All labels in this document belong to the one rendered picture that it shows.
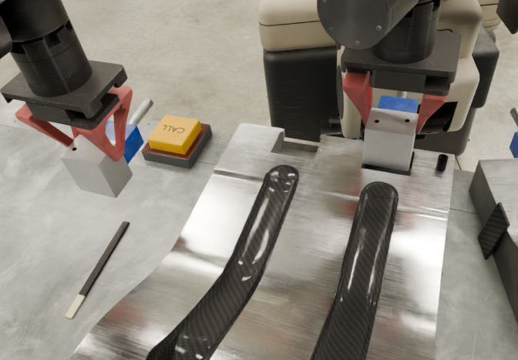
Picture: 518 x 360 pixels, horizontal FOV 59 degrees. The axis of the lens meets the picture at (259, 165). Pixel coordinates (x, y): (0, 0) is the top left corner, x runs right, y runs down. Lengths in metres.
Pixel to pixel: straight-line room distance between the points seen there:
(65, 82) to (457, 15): 0.60
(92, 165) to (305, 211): 0.22
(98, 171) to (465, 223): 0.43
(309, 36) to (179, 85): 1.32
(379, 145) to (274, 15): 0.60
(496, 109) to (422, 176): 1.61
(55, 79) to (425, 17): 0.32
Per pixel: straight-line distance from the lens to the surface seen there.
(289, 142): 0.58
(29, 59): 0.44
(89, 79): 0.46
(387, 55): 0.44
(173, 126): 0.70
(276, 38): 1.08
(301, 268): 0.45
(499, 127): 2.03
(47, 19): 0.42
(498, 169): 0.61
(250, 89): 2.19
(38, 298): 0.63
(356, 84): 0.46
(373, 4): 0.34
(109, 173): 0.51
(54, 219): 0.70
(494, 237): 0.56
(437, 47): 0.47
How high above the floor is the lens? 1.27
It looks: 45 degrees down
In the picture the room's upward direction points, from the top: 9 degrees counter-clockwise
